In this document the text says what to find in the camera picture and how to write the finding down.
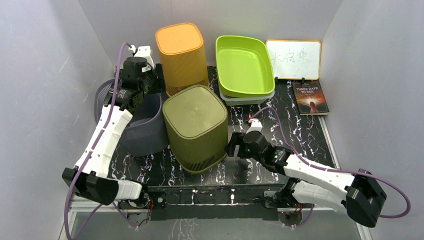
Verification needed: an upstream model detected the dark paperback book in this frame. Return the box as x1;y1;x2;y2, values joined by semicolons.
292;80;330;116

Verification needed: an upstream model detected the grey slatted plastic basket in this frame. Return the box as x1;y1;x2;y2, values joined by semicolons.
87;78;169;157

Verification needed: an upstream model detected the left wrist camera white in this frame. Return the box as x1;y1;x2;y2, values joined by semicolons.
128;45;155;72

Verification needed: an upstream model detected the lime green plastic tub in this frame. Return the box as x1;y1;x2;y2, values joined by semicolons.
215;35;275;98

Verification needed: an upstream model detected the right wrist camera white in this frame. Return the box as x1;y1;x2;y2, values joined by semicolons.
246;118;263;134

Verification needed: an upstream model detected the white perforated plastic tray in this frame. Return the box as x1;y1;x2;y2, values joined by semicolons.
218;83;275;106

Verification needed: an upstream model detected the orange slatted plastic basket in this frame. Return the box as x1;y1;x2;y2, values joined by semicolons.
155;22;210;97

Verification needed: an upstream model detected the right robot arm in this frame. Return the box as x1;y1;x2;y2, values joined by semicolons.
224;131;387;228

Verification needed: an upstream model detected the small whiteboard orange frame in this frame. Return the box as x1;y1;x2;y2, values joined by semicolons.
265;39;322;81

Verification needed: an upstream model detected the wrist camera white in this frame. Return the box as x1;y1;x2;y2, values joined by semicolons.
246;118;263;134
128;45;155;72

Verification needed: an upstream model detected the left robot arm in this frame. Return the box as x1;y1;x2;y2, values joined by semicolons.
62;56;169;208

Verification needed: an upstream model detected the olive green slatted basket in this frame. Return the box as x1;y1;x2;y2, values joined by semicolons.
162;85;229;174

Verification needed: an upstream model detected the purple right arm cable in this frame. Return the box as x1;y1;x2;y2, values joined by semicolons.
250;105;412;228

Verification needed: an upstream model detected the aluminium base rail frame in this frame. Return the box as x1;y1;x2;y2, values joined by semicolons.
68;184;372;240

